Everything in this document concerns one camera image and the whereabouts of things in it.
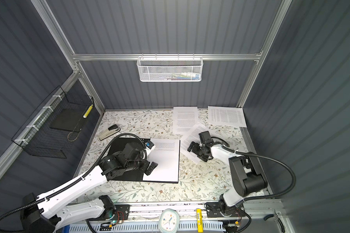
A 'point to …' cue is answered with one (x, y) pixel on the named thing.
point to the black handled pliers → (275, 215)
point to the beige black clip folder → (137, 174)
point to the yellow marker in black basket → (88, 111)
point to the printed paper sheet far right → (233, 116)
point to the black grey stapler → (111, 130)
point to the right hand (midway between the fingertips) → (194, 153)
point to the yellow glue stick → (199, 217)
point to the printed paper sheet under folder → (166, 155)
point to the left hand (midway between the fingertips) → (151, 159)
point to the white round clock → (169, 221)
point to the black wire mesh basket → (51, 130)
